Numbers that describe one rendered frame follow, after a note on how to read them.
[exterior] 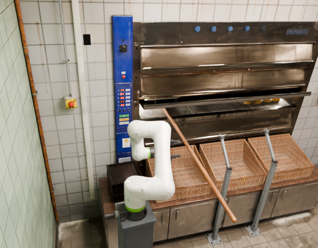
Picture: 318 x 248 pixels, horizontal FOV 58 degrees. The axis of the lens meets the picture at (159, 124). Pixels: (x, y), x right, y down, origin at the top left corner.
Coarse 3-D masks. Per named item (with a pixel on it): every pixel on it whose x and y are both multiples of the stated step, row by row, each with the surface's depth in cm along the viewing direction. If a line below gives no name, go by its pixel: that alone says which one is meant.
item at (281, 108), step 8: (216, 112) 300; (224, 112) 301; (232, 112) 302; (240, 112) 304; (248, 112) 306; (256, 112) 310; (264, 112) 313; (144, 120) 278; (152, 120) 279; (160, 120) 281; (168, 120) 283; (176, 120) 286; (184, 120) 288
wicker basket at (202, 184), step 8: (184, 152) 302; (152, 160) 295; (176, 160) 302; (184, 160) 305; (192, 160) 308; (200, 160) 291; (152, 168) 297; (184, 168) 307; (192, 168) 310; (152, 176) 269; (176, 176) 299; (184, 176) 299; (192, 176) 300; (200, 176) 296; (176, 184) 289; (184, 184) 289; (192, 184) 289; (200, 184) 269; (208, 184) 271; (176, 192) 266; (184, 192) 269; (192, 192) 280; (200, 192) 275; (208, 192) 278; (160, 200) 265; (168, 200) 268
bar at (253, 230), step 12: (240, 132) 268; (252, 132) 271; (264, 132) 278; (228, 168) 256; (228, 180) 261; (264, 192) 286; (264, 204) 295; (216, 216) 288; (216, 228) 293; (252, 228) 315; (216, 240) 302
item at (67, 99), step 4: (64, 96) 239; (68, 96) 239; (72, 96) 240; (76, 96) 240; (64, 100) 237; (68, 100) 237; (72, 100) 238; (76, 100) 239; (68, 104) 239; (76, 104) 241; (68, 108) 241; (72, 108) 242
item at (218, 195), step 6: (162, 108) 299; (168, 114) 285; (174, 126) 267; (180, 132) 256; (186, 144) 241; (192, 156) 228; (198, 162) 220; (204, 174) 209; (210, 180) 203; (216, 192) 193; (222, 198) 188; (222, 204) 185; (228, 210) 180; (234, 216) 176; (234, 222) 174
